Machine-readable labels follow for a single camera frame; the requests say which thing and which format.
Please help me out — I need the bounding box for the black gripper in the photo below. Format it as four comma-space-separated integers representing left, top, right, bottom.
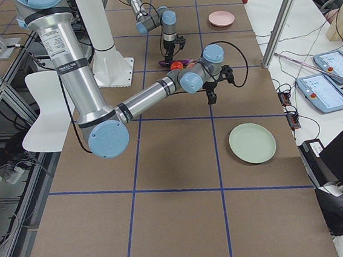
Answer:
163, 35, 186, 65
202, 65, 235, 105

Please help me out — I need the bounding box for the purple eggplant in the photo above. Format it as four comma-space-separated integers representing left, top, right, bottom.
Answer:
158, 59, 194, 68

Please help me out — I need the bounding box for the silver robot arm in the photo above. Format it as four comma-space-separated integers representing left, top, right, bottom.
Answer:
126, 0, 186, 67
15, 0, 233, 158

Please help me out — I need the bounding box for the light green plate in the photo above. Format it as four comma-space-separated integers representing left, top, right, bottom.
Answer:
229, 123, 276, 164

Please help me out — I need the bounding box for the pink plate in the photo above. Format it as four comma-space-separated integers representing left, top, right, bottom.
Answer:
208, 11, 235, 27

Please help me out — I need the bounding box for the near teach pendant tablet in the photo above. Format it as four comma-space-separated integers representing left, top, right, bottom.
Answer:
296, 74, 343, 114

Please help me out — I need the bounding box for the teach pendant tablet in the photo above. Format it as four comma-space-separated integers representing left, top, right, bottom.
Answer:
296, 74, 343, 114
313, 50, 343, 77

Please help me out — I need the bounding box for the far teach pendant tablet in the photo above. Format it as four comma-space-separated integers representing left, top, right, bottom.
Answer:
313, 50, 343, 77

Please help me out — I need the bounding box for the white plastic chair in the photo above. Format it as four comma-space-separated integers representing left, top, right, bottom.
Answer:
22, 71, 75, 153

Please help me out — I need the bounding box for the reacher grabber stick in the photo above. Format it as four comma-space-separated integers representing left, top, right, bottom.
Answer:
274, 53, 343, 82

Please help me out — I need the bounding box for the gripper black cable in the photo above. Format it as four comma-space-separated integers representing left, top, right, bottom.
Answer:
201, 38, 250, 91
116, 0, 166, 43

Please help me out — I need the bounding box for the aluminium frame post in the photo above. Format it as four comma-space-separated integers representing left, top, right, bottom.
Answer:
261, 0, 294, 69

